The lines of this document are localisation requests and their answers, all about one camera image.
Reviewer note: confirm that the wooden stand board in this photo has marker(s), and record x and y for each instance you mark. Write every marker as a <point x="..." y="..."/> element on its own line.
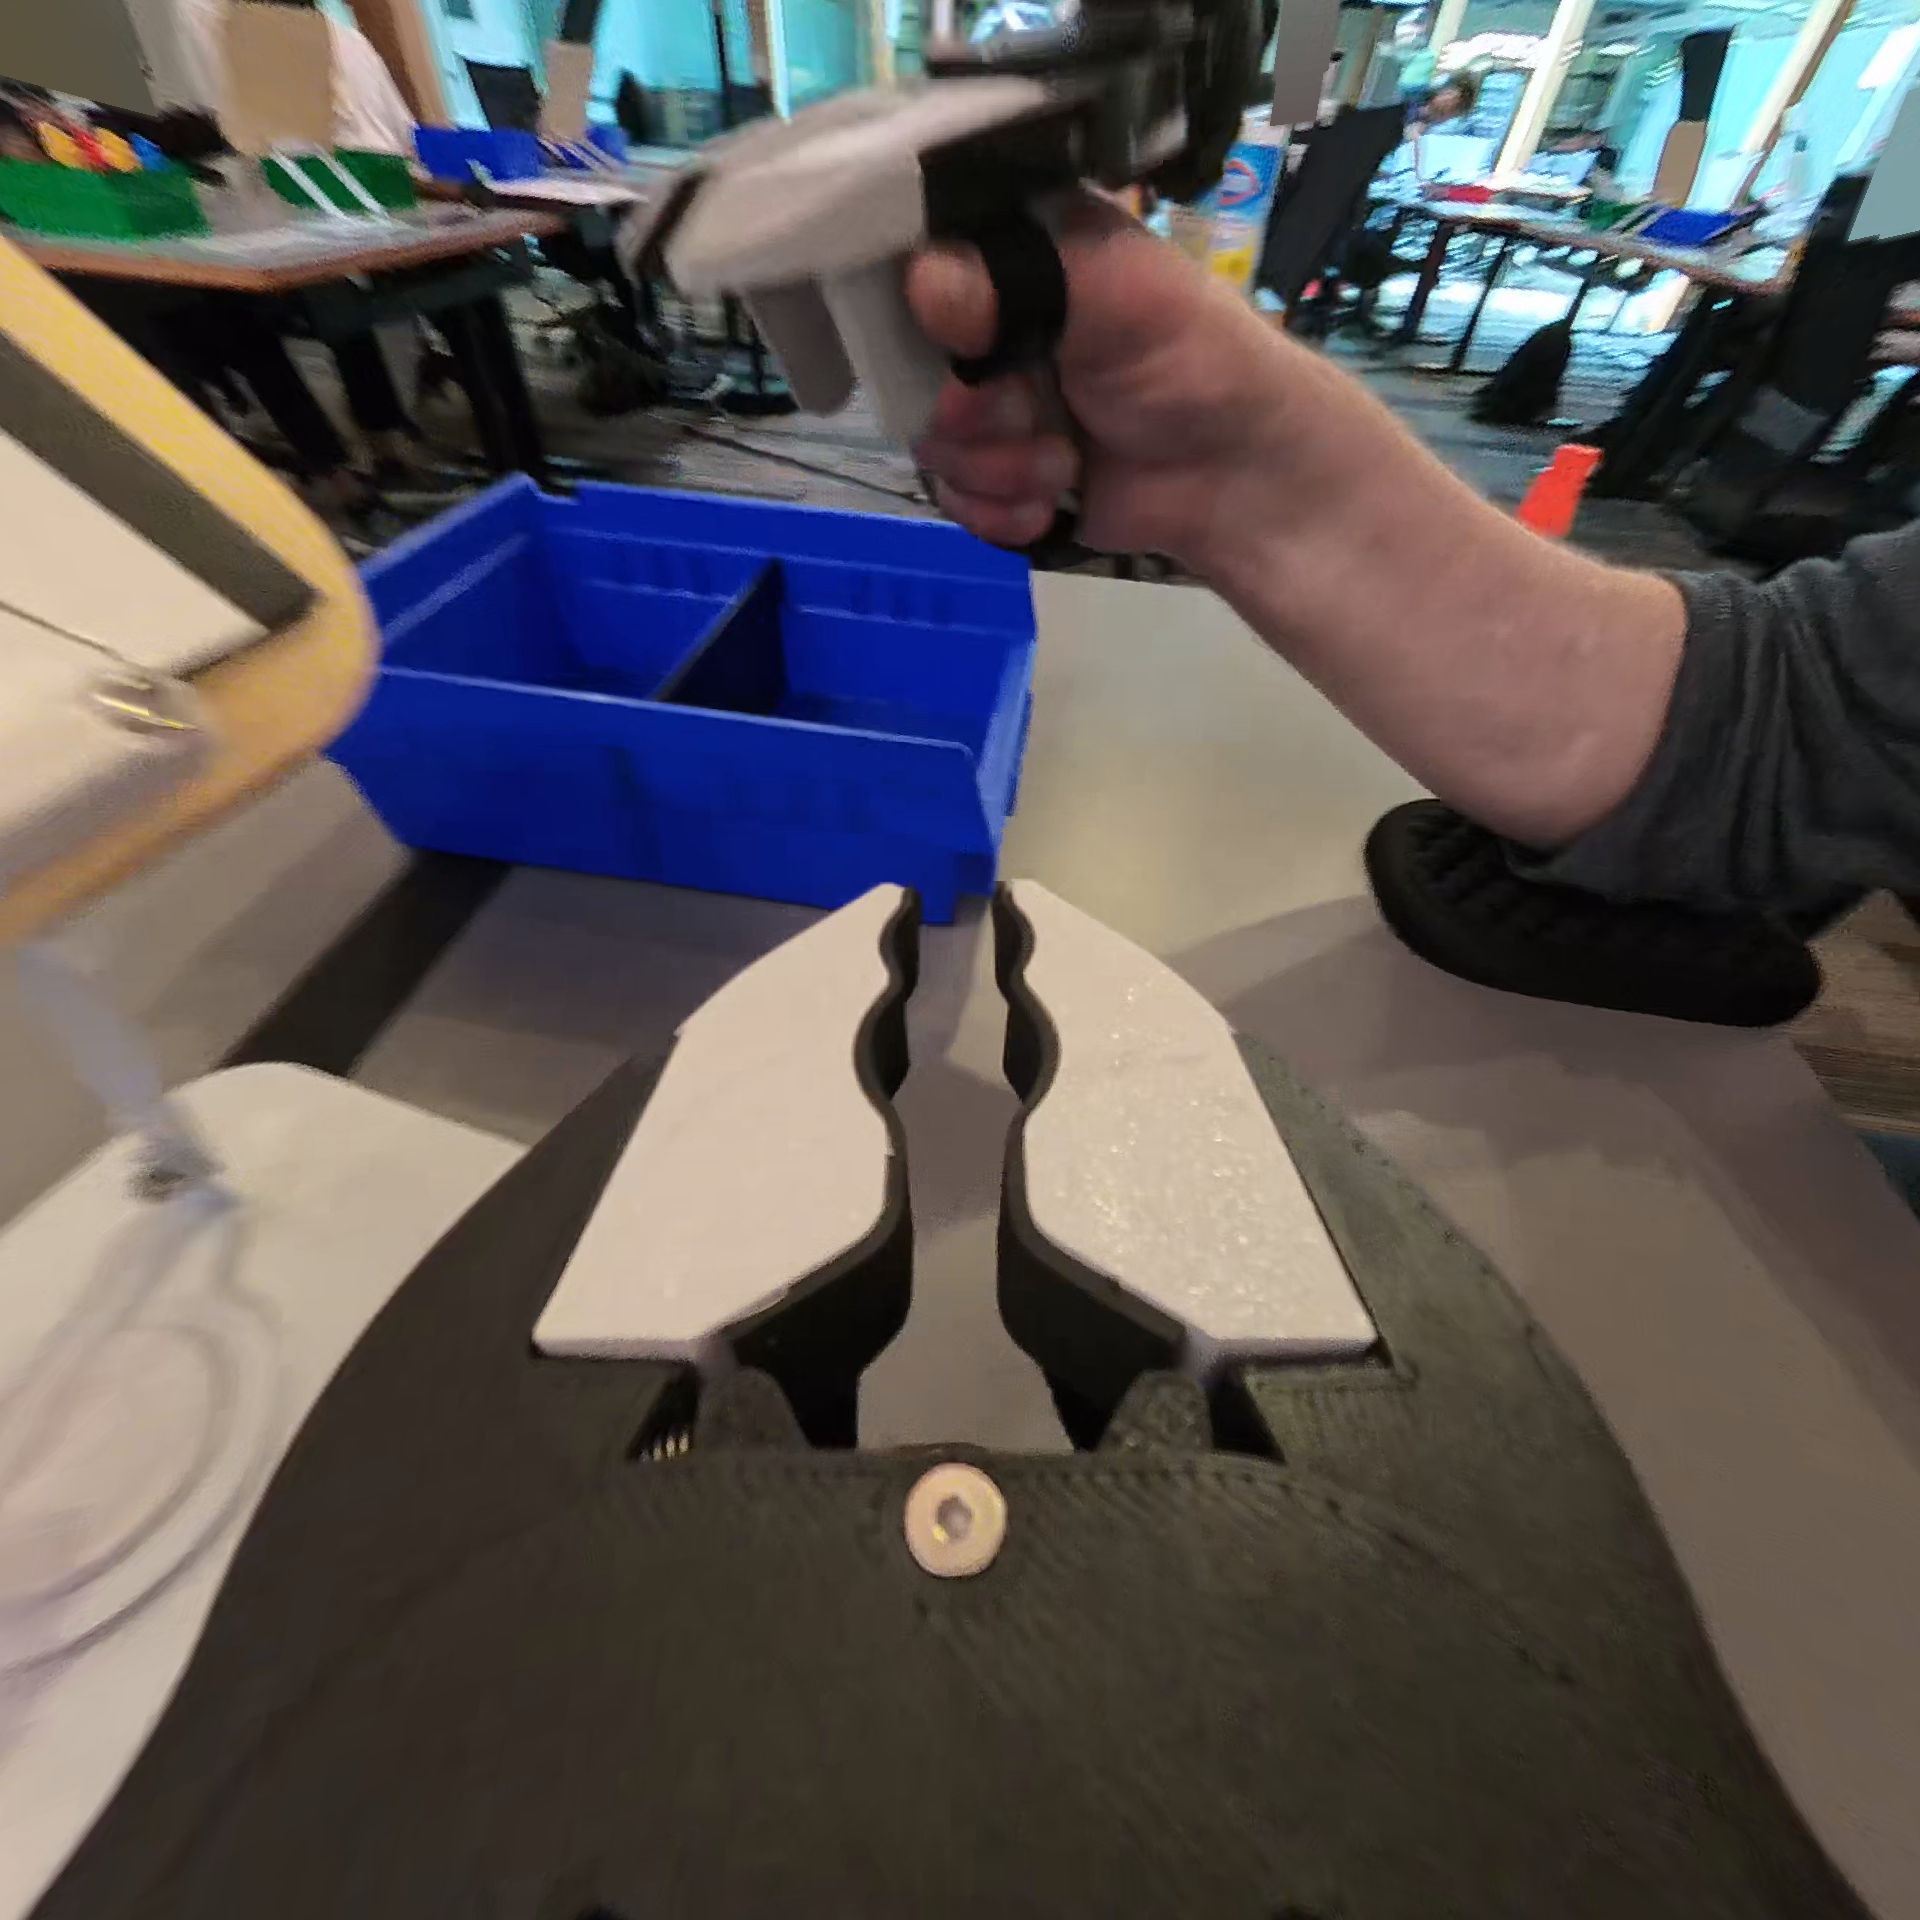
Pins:
<point x="322" y="704"/>

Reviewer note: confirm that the black wrist rest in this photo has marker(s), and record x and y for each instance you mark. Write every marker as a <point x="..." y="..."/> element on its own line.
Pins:
<point x="1578" y="946"/>

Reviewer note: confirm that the wooden desk with green bins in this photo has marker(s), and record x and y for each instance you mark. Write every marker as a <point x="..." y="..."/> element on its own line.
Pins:
<point x="302" y="240"/>

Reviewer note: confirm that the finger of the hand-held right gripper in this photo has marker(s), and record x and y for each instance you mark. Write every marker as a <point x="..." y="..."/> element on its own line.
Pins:
<point x="702" y="228"/>
<point x="842" y="217"/>

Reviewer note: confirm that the person's right forearm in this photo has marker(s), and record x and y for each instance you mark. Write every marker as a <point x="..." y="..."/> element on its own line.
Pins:
<point x="1502" y="660"/>

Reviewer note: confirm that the orange traffic cone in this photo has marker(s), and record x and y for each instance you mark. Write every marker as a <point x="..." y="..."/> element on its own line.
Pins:
<point x="1561" y="486"/>

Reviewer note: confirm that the blue plastic bin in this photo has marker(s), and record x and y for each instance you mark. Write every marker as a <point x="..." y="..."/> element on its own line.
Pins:
<point x="676" y="811"/>

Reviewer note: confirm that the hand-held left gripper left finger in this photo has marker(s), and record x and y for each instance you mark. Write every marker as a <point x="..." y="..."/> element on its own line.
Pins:
<point x="721" y="1188"/>

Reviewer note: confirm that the white metal stand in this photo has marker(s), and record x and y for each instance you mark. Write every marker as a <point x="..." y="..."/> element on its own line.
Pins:
<point x="346" y="1169"/>

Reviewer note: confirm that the black bordered white sheet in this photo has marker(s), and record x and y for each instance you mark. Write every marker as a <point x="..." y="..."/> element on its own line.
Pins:
<point x="134" y="495"/>

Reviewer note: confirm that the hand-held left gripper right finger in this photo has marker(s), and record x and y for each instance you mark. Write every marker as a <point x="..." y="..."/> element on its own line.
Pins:
<point x="1185" y="1188"/>

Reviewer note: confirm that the small blue bin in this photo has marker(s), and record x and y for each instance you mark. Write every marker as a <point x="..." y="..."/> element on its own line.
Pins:
<point x="470" y="151"/>

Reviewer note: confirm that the green bin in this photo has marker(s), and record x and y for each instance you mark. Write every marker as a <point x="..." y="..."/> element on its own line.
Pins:
<point x="89" y="203"/>
<point x="355" y="182"/>

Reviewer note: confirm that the person's right hand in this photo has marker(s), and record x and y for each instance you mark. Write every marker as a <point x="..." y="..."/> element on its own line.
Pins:
<point x="1155" y="403"/>

